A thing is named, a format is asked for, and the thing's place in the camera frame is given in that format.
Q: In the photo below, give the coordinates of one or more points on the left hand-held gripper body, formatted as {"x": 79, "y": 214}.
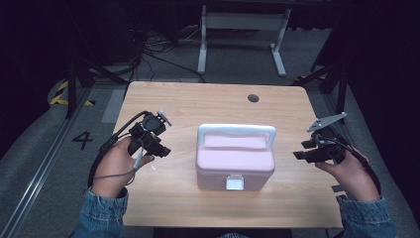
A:
{"x": 151, "y": 124}

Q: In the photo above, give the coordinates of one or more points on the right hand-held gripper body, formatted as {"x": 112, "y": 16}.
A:
{"x": 327, "y": 145}

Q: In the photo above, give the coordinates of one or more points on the person's right hand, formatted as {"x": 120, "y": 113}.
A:
{"x": 353, "y": 178}

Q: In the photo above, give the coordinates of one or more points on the person's left hand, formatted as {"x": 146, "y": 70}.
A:
{"x": 114, "y": 167}

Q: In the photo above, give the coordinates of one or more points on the grey floor tape patch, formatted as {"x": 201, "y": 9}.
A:
{"x": 114, "y": 105}

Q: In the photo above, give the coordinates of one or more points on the black tripod stand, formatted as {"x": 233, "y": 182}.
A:
{"x": 72, "y": 86}
{"x": 340, "y": 79}

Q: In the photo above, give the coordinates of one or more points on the dark round table grommet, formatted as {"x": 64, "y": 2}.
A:
{"x": 253, "y": 98}

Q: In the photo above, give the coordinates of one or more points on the yellow black floor tape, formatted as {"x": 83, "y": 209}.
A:
{"x": 59, "y": 95}

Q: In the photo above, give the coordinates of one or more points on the metal floor rail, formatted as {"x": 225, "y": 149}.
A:
{"x": 39, "y": 168}

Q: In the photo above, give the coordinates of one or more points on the white metal stand frame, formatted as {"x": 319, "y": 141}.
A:
{"x": 244, "y": 21}

